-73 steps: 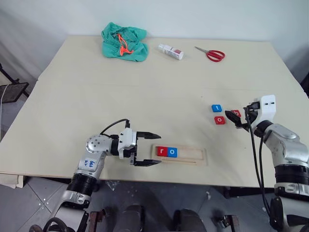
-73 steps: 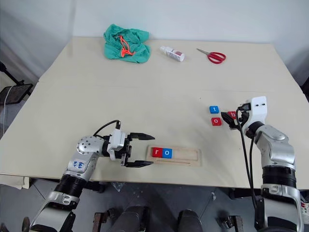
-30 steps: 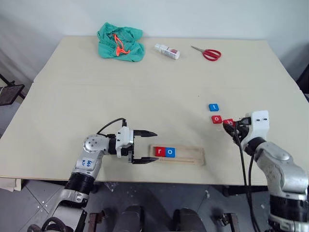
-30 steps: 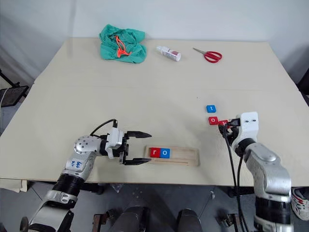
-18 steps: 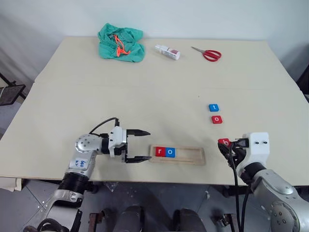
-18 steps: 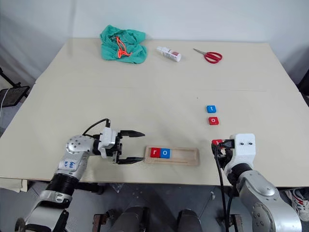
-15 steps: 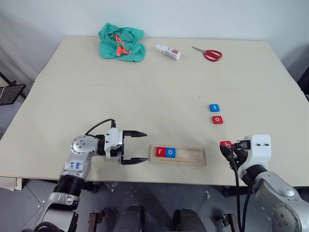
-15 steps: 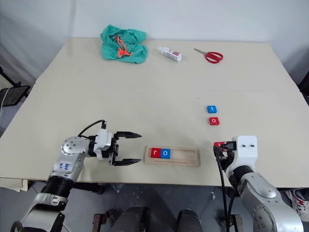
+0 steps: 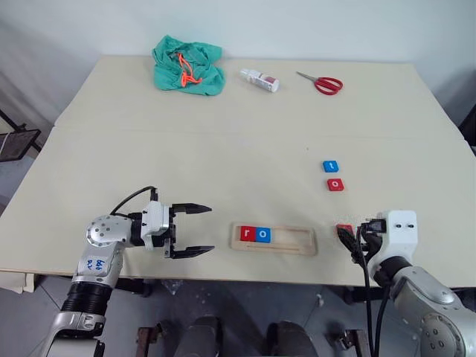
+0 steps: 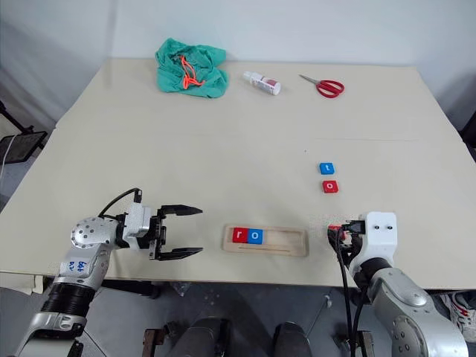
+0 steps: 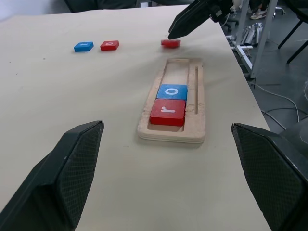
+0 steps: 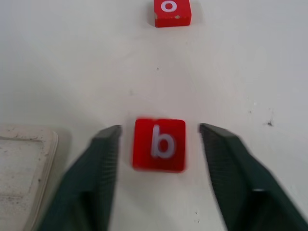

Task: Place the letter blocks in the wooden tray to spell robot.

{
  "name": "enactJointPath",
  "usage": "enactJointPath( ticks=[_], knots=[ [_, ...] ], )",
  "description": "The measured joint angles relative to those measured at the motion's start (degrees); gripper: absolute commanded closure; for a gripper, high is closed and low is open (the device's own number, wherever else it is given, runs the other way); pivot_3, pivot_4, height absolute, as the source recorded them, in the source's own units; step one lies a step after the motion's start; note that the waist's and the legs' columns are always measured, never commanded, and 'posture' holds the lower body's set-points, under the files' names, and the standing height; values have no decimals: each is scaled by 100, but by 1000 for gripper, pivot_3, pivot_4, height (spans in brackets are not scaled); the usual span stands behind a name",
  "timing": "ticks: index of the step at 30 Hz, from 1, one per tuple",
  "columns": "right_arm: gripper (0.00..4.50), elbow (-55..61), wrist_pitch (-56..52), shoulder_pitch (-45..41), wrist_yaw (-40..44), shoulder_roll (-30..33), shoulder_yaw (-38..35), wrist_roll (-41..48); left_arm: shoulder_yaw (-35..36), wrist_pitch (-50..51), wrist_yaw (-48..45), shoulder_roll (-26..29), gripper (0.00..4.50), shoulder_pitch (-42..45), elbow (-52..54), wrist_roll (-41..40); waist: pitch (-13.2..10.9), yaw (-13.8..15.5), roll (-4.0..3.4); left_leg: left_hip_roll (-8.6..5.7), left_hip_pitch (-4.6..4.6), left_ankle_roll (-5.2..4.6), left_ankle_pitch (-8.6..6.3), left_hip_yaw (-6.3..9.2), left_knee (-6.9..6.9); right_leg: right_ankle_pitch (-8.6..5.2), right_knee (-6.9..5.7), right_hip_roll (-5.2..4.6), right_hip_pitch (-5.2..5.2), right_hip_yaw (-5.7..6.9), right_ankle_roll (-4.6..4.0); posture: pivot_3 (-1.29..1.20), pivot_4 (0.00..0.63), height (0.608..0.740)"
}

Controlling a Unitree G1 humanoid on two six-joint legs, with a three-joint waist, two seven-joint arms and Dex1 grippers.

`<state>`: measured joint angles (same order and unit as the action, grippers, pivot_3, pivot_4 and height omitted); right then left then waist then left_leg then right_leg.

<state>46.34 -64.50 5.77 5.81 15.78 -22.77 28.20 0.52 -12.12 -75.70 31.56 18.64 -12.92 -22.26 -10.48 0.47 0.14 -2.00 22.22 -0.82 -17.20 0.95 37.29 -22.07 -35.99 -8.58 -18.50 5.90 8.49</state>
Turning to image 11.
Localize red letter o block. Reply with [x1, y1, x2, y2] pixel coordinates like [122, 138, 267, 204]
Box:
[100, 40, 120, 51]

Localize red letter r block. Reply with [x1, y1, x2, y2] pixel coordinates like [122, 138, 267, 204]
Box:
[149, 99, 186, 127]

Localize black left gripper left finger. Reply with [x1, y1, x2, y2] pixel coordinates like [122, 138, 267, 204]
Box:
[0, 120, 104, 231]

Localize white metal table frame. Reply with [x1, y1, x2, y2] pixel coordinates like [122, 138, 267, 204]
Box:
[231, 0, 276, 79]

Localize white sneaker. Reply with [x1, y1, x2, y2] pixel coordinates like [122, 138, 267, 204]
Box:
[250, 9, 268, 20]

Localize red letter b block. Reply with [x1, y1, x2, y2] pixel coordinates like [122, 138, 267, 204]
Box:
[160, 39, 181, 49]

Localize letter tiles on wooden holder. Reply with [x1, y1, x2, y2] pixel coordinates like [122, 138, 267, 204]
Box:
[137, 57, 206, 144]

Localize silver metal object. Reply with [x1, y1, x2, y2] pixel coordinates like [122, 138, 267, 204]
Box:
[240, 23, 263, 46]

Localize black chair caster base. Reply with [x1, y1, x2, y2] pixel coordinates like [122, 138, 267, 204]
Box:
[221, 13, 239, 32]

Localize blue letter t block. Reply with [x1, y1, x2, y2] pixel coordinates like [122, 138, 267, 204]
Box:
[73, 41, 94, 52]

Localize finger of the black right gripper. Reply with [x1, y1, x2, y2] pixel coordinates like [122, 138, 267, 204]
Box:
[167, 0, 205, 39]
[177, 4, 213, 39]

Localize blue letter o block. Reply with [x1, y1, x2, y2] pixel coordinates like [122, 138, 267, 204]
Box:
[156, 84, 188, 101]

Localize grey floor cable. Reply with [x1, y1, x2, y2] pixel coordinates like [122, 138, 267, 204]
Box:
[251, 83, 301, 123]

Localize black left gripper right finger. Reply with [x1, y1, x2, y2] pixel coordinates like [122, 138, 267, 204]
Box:
[231, 123, 308, 231]

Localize black chair frame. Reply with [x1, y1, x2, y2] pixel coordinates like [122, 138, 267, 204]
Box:
[278, 0, 308, 64]

